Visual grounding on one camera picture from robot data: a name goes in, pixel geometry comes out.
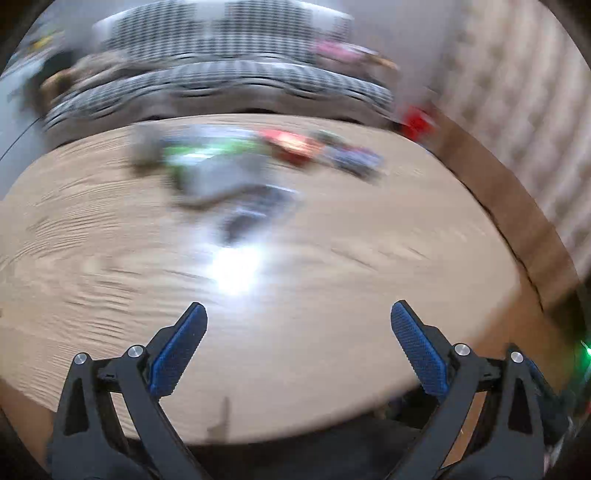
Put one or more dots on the red wrapper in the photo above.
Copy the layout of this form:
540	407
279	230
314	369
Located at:
291	145

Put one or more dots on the black white patterned sofa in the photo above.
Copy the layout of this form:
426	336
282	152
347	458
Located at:
221	87

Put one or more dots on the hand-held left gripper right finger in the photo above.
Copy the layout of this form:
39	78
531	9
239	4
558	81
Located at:
420	350

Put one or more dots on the dark silvery wrapper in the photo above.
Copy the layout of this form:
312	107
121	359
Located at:
258	210

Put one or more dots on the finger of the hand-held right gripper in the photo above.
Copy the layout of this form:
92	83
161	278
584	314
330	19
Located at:
547	392

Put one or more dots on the pink cloth on armrest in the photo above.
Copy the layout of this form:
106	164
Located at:
351	53

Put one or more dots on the brown crumpled cloth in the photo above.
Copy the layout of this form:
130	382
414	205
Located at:
99	69

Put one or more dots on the red plastic container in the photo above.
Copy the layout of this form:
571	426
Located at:
418	122

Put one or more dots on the blue purple wrapper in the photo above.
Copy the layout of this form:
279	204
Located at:
353	157

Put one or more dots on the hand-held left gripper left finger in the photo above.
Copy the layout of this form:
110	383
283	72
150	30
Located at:
178	350

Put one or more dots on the green wrapper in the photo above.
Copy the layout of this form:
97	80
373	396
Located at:
207	150

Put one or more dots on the grey wrapper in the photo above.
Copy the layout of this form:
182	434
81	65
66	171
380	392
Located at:
221	180

